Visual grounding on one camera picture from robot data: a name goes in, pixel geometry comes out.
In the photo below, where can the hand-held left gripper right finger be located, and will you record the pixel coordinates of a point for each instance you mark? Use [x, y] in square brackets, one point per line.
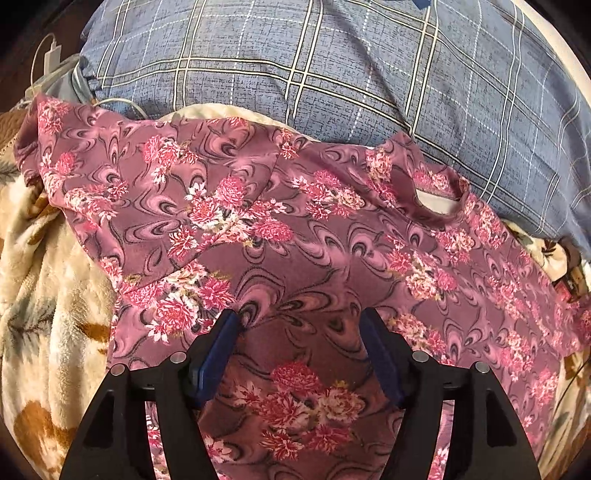
[384, 355]

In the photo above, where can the light blue cloth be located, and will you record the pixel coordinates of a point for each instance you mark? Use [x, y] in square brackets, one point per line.
[64, 81]

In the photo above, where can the pink floral shirt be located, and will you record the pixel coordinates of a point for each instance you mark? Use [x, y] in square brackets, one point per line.
[286, 258]

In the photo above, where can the cream leaf-print blanket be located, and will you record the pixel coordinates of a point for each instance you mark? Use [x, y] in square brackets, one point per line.
[41, 295]

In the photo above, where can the white charger adapter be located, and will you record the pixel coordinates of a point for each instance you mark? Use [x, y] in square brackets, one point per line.
[50, 57]

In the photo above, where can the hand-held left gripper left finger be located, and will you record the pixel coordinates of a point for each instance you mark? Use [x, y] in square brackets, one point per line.
[216, 350]

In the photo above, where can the blue plaid pillow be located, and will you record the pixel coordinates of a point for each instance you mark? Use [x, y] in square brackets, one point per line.
[369, 87]

